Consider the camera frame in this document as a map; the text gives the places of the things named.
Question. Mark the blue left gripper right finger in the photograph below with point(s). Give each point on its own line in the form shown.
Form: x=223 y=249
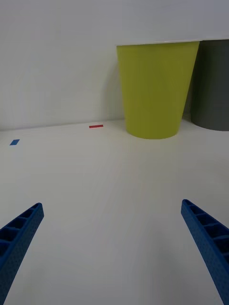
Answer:
x=210 y=240

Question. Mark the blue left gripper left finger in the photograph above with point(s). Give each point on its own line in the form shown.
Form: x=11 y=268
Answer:
x=16 y=240

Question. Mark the yellow-green plastic waste bin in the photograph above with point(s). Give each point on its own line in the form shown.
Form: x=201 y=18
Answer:
x=155 y=93

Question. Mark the grey plastic waste bin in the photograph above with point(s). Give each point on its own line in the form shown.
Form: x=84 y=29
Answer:
x=212 y=90

